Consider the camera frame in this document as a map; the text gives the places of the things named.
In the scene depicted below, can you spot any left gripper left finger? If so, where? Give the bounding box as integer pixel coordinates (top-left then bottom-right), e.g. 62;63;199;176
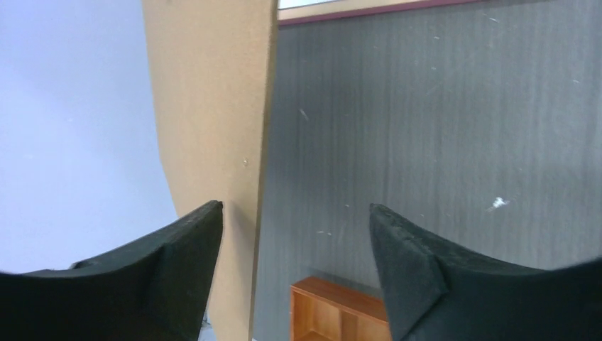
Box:
1;200;224;340

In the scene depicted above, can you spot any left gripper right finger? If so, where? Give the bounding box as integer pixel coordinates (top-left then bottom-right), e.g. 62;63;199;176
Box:
369;204;601;340

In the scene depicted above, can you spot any brown frame backing board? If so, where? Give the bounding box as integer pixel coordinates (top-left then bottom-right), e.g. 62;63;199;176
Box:
142;1;278;340

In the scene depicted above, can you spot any pink wooden picture frame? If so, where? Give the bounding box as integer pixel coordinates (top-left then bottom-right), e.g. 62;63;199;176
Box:
278;0;474;26

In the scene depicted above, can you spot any orange compartment tray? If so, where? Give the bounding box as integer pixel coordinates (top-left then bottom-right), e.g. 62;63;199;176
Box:
290;276;392;341

